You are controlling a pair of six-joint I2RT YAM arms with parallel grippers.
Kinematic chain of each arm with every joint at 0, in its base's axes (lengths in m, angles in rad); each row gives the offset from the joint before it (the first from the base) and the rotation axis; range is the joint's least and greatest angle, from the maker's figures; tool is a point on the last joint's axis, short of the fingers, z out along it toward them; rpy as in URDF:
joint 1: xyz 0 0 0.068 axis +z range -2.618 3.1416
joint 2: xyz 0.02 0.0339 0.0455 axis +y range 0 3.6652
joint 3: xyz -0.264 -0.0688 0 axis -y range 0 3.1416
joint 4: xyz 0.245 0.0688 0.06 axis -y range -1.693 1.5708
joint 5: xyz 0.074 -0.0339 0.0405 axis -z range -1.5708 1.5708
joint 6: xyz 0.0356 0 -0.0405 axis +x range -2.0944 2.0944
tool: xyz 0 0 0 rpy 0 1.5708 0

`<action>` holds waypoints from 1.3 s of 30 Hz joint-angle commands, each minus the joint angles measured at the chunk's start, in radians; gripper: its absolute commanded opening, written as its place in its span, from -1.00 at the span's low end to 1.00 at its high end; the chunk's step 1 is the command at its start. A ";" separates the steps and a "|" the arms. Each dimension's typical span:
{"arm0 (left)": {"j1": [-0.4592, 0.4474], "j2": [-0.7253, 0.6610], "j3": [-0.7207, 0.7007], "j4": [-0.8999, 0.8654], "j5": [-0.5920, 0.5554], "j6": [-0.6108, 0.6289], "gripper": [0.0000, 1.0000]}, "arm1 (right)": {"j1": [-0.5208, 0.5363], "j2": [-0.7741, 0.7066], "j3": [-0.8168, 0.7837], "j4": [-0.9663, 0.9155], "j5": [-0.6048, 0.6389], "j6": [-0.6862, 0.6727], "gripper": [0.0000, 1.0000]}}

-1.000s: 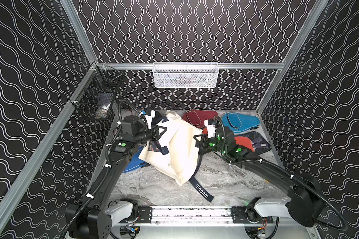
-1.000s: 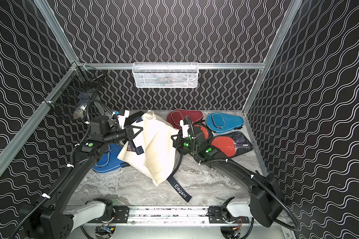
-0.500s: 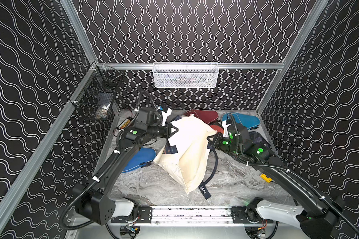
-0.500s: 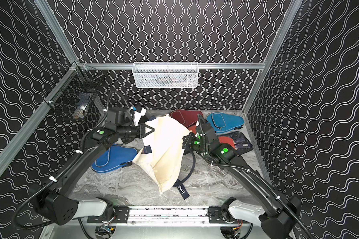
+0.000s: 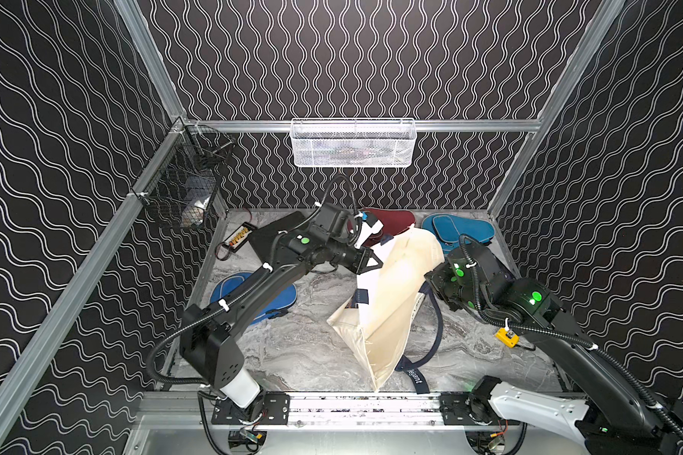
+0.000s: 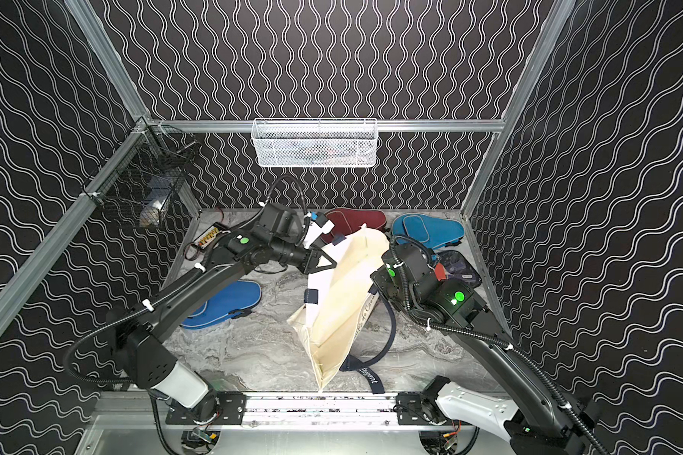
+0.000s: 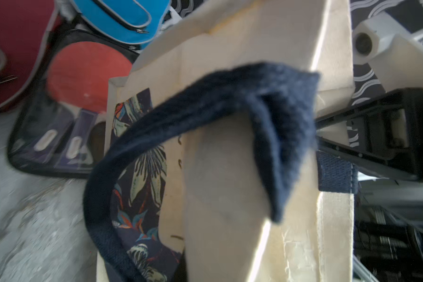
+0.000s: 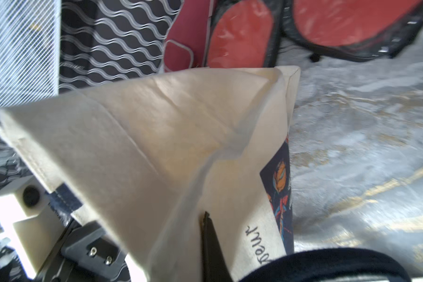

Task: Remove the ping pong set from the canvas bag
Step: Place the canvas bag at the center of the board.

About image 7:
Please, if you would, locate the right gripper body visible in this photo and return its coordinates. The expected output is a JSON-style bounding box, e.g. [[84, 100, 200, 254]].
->
[[315, 88, 423, 183]]

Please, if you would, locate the cream canvas tote bag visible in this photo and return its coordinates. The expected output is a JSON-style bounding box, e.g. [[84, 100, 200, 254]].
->
[[83, 0, 357, 282]]

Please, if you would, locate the teal paddle case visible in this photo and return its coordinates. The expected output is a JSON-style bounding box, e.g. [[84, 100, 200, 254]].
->
[[71, 0, 171, 45]]

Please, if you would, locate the dark grey paddle case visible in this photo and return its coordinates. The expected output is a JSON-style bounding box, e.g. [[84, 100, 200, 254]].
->
[[7, 29, 137, 179]]

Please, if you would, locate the red paddle case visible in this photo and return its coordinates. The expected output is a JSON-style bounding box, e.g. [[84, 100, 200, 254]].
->
[[0, 1, 59, 112]]

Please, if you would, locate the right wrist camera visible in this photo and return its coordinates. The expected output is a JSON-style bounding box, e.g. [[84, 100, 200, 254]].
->
[[352, 12, 423, 92]]

